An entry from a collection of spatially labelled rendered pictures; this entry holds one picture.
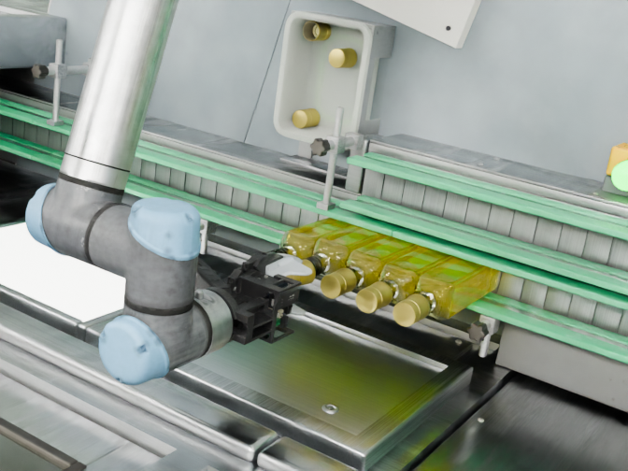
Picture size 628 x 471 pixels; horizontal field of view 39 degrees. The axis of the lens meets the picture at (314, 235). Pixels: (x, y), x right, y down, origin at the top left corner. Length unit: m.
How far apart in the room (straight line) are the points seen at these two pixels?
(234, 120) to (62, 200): 0.83
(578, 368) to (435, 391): 0.26
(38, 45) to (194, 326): 1.17
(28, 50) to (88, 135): 1.04
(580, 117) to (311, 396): 0.63
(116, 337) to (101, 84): 0.28
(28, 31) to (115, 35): 1.02
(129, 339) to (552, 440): 0.64
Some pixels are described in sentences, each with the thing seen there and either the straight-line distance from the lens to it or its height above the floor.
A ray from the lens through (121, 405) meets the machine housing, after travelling 1.17.
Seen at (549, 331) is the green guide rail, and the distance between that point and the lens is 1.31.
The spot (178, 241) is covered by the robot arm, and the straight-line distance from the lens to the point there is 0.91.
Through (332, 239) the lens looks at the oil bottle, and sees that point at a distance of 1.32.
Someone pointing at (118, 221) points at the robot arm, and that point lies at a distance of 0.96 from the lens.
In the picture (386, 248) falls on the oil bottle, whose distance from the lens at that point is 1.33.
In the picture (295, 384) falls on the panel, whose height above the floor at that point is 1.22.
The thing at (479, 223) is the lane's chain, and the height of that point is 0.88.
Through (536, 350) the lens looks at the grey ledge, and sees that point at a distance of 1.42.
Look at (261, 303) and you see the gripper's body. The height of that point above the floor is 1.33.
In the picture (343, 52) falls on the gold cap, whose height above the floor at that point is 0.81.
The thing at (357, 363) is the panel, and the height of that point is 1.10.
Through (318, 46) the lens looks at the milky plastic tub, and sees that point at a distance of 1.64.
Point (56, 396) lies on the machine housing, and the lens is 1.22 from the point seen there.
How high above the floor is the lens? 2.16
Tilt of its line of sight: 56 degrees down
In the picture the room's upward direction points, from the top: 109 degrees counter-clockwise
